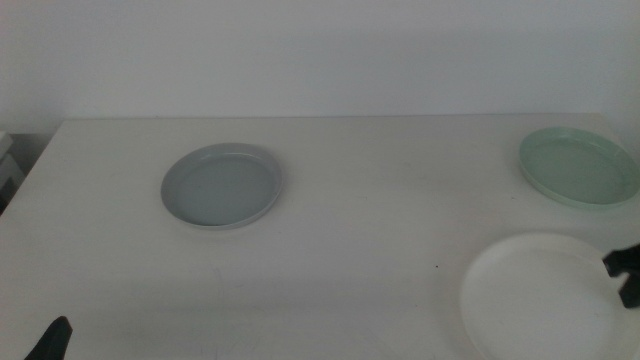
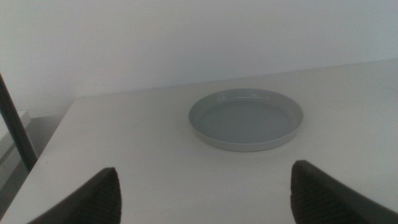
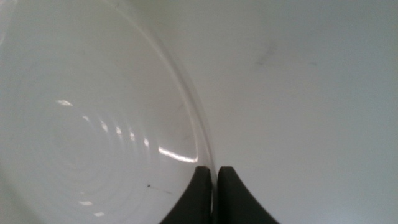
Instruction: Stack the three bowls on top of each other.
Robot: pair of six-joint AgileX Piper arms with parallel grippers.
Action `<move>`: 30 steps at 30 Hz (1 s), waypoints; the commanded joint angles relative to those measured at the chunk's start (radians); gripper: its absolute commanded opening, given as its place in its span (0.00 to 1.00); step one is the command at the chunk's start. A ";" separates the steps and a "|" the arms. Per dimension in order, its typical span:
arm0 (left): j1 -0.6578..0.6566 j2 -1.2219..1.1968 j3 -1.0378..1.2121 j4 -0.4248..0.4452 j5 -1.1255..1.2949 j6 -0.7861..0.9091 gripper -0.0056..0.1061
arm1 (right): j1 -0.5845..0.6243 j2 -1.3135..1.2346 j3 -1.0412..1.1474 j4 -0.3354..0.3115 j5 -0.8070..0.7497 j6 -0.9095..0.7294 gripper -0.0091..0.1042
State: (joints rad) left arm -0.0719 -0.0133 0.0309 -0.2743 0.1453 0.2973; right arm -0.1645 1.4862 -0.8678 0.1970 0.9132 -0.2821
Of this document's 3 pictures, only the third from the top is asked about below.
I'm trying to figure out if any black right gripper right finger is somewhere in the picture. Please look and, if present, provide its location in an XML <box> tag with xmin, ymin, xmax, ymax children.
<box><xmin>216</xmin><ymin>166</ymin><xmax>280</xmax><ymax>224</ymax></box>

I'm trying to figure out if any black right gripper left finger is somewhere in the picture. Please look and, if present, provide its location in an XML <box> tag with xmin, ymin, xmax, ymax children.
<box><xmin>160</xmin><ymin>166</ymin><xmax>213</xmax><ymax>224</ymax></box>

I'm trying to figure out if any white shallow bowl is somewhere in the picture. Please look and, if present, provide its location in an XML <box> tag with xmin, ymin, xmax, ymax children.
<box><xmin>0</xmin><ymin>0</ymin><xmax>218</xmax><ymax>224</ymax></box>

